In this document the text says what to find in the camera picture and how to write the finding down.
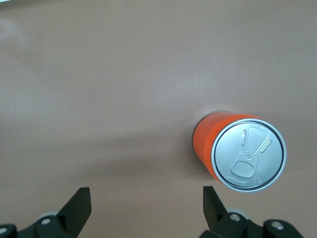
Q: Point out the orange can with silver lid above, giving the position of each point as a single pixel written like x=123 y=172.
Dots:
x=247 y=156

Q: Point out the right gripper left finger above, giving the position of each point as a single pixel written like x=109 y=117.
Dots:
x=69 y=218

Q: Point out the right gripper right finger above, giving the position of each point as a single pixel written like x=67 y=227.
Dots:
x=223 y=225

